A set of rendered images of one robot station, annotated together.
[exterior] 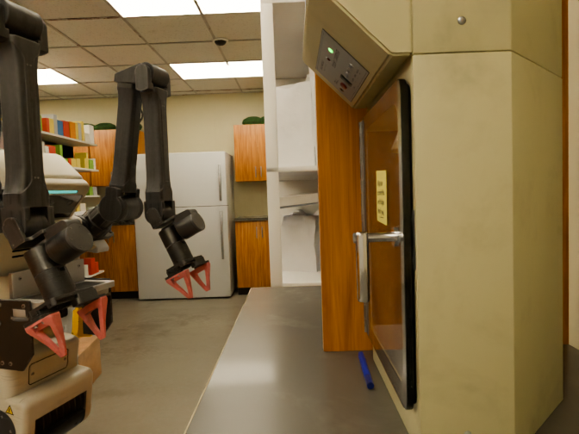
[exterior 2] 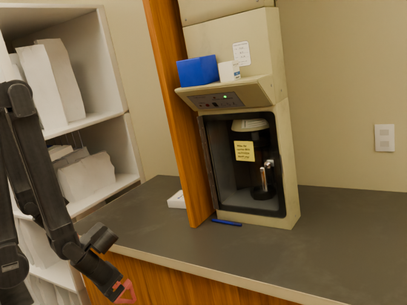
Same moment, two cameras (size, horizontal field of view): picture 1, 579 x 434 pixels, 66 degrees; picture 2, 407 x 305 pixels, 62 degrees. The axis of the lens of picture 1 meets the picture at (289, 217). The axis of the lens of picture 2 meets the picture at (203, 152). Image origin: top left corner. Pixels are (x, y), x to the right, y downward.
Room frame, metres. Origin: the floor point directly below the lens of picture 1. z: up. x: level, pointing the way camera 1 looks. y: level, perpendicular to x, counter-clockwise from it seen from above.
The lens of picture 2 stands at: (0.08, 0.89, 1.61)
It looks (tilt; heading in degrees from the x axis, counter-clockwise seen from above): 16 degrees down; 306
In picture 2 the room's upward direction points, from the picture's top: 11 degrees counter-clockwise
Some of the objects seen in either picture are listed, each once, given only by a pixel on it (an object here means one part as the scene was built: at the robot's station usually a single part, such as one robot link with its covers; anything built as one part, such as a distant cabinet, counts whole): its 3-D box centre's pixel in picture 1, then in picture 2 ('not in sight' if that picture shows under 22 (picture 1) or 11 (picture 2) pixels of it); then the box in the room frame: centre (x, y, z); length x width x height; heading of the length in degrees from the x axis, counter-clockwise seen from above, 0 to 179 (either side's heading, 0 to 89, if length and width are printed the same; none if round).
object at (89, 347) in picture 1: (67, 366); not in sight; (2.96, 1.54, 0.14); 0.41 x 0.32 x 0.28; 5
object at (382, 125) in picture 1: (382, 236); (241, 166); (0.67, -0.14, 1.19); 0.30 x 0.01 x 0.40; 179
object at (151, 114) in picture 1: (156, 146); (9, 154); (1.25, 0.36, 1.40); 0.11 x 0.06 x 0.43; 162
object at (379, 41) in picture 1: (344, 55); (223, 96); (0.67, -0.09, 1.46); 0.32 x 0.12 x 0.10; 179
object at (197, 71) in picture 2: not in sight; (198, 71); (0.75, -0.09, 1.56); 0.10 x 0.10 x 0.09; 89
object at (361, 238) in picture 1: (375, 264); (266, 177); (0.56, -0.11, 1.17); 0.05 x 0.03 x 0.10; 89
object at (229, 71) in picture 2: not in sight; (229, 71); (0.63, -0.09, 1.54); 0.05 x 0.05 x 0.06; 4
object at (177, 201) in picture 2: not in sight; (188, 199); (1.05, -0.25, 0.96); 0.16 x 0.12 x 0.04; 5
